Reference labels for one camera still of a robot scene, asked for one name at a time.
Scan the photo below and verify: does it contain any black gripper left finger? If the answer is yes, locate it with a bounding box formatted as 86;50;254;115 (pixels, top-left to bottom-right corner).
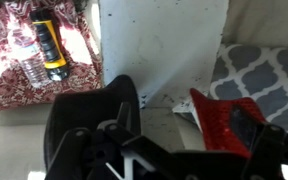
44;101;172;180

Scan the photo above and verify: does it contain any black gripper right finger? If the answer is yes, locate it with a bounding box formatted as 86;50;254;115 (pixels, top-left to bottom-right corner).
229;104;288;180

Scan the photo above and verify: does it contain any black hat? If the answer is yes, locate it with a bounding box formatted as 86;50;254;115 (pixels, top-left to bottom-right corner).
43;74;142;174

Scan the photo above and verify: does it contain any red-orange sequin hat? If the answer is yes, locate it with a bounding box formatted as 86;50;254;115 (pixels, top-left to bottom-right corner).
188;87;268;159

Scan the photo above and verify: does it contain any white sofa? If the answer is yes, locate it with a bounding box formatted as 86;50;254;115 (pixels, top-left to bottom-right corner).
0;103;192;180

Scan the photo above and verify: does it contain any grey white patterned blanket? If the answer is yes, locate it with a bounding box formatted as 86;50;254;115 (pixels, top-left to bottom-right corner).
207;43;288;136

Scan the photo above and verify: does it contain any clear plastic water bottle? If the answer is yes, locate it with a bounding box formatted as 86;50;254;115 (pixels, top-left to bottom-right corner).
8;28;52;88

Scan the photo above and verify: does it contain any red white patterned cloth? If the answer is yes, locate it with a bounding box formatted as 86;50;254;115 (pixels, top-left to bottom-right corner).
0;0;104;111

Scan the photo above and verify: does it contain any yellow black flashlight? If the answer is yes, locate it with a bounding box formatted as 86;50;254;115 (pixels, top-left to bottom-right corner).
29;9;70;82

